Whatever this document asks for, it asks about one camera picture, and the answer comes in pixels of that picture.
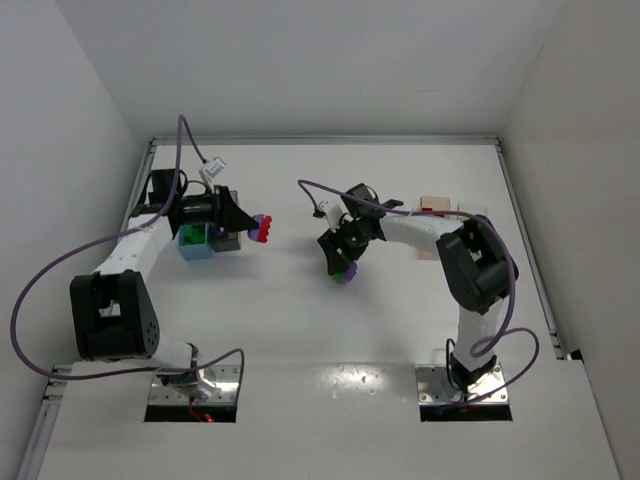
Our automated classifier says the multicolour lego tower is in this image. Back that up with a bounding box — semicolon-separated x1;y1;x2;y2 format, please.
330;262;357;285

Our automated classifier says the green lego brick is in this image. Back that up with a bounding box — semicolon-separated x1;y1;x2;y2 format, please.
180;224;207;246

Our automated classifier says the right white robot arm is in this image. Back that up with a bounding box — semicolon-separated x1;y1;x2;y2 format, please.
314;183;518;394

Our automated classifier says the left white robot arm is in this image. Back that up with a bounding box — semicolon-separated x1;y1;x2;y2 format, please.
70;169;272;390

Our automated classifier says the dark smoky plastic bin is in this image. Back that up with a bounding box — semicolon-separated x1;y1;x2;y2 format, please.
209;232;241;253

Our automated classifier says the blue plastic bin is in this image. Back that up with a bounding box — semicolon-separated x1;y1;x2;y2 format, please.
178;224;213;261

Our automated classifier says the wooden tan bin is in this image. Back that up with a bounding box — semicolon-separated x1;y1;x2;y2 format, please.
417;195;454;261

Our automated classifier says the clear plastic bin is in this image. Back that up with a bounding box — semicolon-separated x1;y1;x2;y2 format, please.
456;202;488;216

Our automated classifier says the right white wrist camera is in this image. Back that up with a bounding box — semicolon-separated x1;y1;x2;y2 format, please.
313;200;345;231

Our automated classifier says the aluminium frame rail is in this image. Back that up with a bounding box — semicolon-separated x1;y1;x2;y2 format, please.
38;136;580;479

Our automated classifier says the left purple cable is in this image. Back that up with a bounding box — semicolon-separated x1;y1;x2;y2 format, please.
9;114;245;381

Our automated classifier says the purple cable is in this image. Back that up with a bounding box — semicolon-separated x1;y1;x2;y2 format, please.
9;114;245;381
297;179;541;414

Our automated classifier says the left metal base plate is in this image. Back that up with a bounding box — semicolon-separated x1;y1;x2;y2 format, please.
148;365;241;407

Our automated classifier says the metal base plate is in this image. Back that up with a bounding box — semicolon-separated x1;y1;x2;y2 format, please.
148;365;241;407
416;364;510;405

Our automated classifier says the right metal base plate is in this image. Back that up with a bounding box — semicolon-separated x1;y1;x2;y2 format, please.
416;364;510;405

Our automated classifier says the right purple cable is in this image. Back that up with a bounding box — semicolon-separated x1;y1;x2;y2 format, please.
297;179;541;414

